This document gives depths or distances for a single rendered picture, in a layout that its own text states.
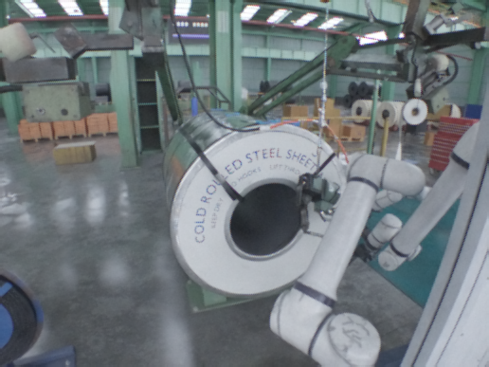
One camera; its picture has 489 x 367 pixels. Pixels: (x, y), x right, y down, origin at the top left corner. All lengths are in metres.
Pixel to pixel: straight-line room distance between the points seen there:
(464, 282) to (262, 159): 1.15
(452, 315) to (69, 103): 1.21
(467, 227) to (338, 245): 0.45
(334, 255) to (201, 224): 0.84
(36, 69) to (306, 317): 1.19
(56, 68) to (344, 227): 1.12
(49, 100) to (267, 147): 1.04
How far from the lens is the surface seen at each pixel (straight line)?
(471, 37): 1.82
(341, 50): 2.35
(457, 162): 1.00
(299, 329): 0.89
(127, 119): 5.99
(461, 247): 0.62
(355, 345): 0.84
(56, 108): 1.06
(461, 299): 0.67
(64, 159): 7.46
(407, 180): 1.03
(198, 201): 1.47
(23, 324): 1.61
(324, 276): 0.91
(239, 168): 1.46
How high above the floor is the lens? 1.53
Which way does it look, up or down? 19 degrees down
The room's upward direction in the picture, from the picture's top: straight up
